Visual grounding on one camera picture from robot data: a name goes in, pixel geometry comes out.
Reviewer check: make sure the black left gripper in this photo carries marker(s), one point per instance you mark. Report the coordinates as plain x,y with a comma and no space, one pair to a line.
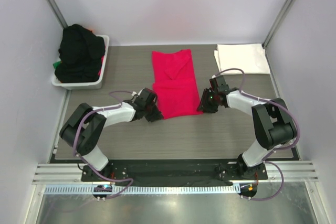
156,116

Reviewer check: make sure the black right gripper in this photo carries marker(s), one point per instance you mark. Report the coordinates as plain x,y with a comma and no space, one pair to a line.
204,103

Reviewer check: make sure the red t shirt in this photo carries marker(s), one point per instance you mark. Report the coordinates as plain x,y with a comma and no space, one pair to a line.
175,83

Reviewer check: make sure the white perforated plastic basket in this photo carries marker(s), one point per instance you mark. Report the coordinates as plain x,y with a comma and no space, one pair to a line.
86,85

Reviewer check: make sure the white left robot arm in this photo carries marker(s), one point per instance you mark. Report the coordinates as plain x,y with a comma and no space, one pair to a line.
83,128

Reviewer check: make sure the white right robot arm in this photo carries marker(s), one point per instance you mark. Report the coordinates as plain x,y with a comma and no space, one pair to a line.
274,125

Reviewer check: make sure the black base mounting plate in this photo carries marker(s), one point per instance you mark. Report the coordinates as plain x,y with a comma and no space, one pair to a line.
176,170

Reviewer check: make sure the folded white t shirt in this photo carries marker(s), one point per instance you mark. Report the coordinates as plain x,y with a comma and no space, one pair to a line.
250,58

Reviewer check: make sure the black t shirt pile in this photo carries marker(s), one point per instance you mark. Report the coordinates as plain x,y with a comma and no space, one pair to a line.
80,53

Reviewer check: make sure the green garment in basket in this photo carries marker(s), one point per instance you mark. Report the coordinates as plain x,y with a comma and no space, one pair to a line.
56,64

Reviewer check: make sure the white slotted cable duct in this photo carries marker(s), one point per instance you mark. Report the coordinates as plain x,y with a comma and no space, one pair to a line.
112,189

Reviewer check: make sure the aluminium frame rail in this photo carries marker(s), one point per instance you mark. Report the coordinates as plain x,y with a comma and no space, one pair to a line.
293,171

